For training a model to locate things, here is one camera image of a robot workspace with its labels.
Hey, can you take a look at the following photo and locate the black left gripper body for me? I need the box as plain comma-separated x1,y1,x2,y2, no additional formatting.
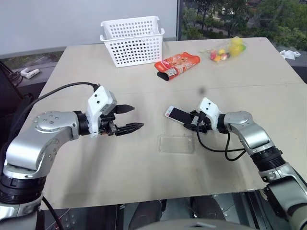
100,112,119,138

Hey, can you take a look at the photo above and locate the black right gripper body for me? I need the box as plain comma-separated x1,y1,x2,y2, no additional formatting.
195,111,214,134

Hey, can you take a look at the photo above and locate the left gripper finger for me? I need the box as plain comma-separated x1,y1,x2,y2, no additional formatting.
114,122,145,137
115,104,135,115

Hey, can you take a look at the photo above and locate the white smartphone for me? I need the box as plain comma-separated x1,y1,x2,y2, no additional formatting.
164,105,194,126

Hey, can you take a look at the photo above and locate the clear plastic phone case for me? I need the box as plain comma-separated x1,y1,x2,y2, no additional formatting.
158,134,195,153

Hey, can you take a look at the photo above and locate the orange snack bag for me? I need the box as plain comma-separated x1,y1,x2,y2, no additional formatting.
154,51,201,82

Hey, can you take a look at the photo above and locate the white perforated plastic basket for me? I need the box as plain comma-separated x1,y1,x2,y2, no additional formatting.
99,15,165,68

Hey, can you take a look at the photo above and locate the clear bag of toy fruits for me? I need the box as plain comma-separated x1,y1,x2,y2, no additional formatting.
200,36,248,63

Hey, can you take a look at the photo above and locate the dark rounded shape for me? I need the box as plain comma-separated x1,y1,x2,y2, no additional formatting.
132,200,164,230
191,195,226,220

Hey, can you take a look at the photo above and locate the white power strip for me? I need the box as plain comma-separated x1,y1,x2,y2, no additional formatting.
20,68,40,80

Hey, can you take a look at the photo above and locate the black bulky object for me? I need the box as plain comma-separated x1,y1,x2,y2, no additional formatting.
0,61,33,154

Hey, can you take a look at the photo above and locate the crumpled white paper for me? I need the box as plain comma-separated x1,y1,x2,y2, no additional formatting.
278,49,302,60

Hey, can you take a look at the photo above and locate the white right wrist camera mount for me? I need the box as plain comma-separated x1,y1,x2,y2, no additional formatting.
195,97,222,131

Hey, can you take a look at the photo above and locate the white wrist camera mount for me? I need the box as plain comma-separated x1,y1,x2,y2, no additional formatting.
86,86,118,139
195,97,222,131

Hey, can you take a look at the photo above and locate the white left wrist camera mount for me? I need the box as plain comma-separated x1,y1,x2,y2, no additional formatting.
86,86,118,139

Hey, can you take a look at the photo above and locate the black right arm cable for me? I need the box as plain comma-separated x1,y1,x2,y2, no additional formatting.
196,128,248,162

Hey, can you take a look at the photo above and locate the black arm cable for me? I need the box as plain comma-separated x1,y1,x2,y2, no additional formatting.
14,82,100,125
196,128,248,162

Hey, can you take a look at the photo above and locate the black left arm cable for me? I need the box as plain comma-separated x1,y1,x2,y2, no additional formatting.
14,82,100,125

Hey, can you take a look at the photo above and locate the black cable under table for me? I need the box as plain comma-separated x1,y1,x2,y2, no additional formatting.
42,195,61,230

